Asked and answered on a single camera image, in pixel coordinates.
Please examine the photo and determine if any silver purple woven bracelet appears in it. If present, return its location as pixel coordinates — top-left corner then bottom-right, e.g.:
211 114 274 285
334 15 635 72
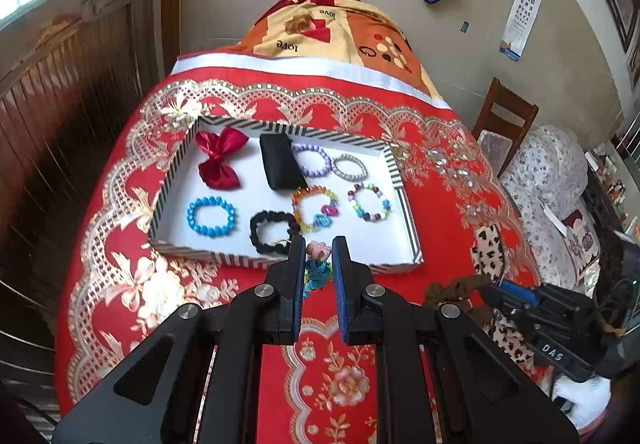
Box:
330 153 370 183

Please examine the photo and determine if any red gold floral bedspread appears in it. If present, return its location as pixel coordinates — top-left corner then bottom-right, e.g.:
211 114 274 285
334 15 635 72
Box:
54 34 540 443

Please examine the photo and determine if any white floral cushion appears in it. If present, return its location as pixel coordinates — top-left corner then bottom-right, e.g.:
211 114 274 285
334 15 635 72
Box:
499 125 600 289

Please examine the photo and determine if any white gloved right hand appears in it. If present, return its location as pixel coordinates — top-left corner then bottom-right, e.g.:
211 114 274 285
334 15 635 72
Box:
551 375 611 431

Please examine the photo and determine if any multicolour round bead bracelet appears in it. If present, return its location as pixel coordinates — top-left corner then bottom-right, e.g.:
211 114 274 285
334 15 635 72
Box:
347 181 394 223

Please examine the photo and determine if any black velvet pouch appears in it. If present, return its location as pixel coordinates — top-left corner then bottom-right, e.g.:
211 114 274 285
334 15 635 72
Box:
259 133 307 190

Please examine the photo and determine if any red satin bow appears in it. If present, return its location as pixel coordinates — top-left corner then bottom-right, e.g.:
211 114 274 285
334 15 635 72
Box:
194 126 248 190

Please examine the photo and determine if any wooden chair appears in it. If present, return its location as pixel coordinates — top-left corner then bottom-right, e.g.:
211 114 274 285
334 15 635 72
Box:
472 78 539 176

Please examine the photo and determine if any rainbow crystal charm bracelet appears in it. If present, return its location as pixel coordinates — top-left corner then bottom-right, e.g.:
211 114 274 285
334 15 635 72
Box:
290 184 341 234

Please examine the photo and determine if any eye chart poster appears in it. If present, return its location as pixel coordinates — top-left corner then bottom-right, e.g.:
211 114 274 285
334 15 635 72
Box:
499 0 542 61

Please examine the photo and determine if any white striped tray box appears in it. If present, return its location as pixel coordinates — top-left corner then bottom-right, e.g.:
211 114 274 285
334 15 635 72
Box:
148 117 424 274

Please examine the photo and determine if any colourful flower bead bracelet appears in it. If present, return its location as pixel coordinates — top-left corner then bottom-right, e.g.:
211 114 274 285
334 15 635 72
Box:
301 239 335 300

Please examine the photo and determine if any leopard print cloth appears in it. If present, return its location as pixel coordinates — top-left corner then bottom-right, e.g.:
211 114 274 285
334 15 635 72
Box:
471 224 534 372

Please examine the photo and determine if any orange cream love blanket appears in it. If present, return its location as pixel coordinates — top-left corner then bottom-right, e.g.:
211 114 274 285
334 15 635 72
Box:
226 0 440 98

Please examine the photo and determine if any blue bead bracelet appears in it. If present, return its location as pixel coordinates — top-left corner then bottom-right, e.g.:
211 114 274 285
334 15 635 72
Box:
185 195 238 239

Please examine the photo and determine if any brown scrunchie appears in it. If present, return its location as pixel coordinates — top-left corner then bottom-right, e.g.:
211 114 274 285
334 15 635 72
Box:
423 274 494 328

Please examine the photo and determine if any purple bead bracelet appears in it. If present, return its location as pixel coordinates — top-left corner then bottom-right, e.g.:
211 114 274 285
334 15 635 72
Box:
290 143 333 179

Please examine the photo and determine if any black scrunchie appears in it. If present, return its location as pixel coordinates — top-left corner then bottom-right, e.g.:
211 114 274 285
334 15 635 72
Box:
250 211 300 256

